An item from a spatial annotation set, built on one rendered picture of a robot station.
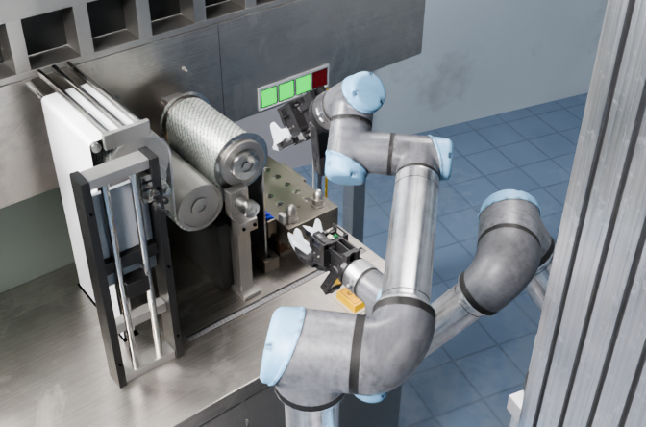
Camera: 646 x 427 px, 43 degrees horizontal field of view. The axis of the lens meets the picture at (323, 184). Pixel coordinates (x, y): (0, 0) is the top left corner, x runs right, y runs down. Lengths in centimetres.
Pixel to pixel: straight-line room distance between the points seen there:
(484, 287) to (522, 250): 9
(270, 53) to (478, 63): 235
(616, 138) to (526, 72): 380
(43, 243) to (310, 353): 114
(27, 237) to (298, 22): 90
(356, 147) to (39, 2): 83
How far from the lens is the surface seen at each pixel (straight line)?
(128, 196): 167
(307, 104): 159
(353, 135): 143
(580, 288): 106
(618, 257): 99
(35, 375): 199
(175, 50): 211
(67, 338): 205
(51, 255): 222
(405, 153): 142
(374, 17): 249
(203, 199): 191
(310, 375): 120
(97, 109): 178
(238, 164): 189
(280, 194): 219
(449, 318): 157
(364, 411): 234
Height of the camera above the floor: 229
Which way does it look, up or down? 35 degrees down
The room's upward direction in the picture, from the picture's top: straight up
